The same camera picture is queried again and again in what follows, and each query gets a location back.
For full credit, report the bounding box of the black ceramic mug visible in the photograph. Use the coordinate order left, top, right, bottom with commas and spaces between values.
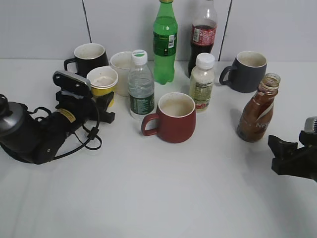
64, 43, 109, 77

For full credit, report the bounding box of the cola bottle red label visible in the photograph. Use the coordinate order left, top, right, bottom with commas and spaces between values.
188, 0, 217, 76

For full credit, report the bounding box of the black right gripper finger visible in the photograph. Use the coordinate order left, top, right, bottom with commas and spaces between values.
271, 156, 309, 178
268, 135, 300, 156

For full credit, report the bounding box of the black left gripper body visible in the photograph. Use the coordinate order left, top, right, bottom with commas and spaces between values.
43, 91, 100, 138

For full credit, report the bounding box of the clear water bottle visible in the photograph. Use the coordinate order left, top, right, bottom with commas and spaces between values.
128, 49, 155, 121

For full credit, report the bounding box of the yellow paper cup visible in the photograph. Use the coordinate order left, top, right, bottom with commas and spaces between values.
87, 66, 118, 98

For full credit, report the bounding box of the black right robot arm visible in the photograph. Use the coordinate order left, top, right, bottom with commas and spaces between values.
268, 130, 317, 181

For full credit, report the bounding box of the red ceramic mug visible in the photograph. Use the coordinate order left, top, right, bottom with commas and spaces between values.
141, 92, 196, 143

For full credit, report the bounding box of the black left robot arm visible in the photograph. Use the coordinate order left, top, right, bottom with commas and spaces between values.
0, 91, 115, 165

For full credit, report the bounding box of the white milk drink bottle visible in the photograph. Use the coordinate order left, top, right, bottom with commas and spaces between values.
189, 53, 215, 112

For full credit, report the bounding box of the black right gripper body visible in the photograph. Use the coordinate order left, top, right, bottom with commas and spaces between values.
298, 130, 317, 179

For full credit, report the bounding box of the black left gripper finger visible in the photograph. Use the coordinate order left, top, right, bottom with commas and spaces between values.
99, 110, 115, 124
93, 92, 114, 108

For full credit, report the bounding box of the brown coffee bottle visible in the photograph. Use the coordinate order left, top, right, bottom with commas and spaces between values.
237, 73, 280, 142

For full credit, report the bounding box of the white ceramic mug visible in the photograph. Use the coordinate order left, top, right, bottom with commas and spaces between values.
110, 51, 133, 97

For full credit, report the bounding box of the green soda bottle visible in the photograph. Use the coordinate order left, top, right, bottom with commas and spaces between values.
153, 0, 178, 85

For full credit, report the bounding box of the dark grey ceramic mug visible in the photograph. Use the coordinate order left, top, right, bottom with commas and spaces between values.
219, 51, 267, 93

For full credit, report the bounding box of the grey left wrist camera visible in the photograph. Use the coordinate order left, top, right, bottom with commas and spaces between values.
53, 70, 92, 98

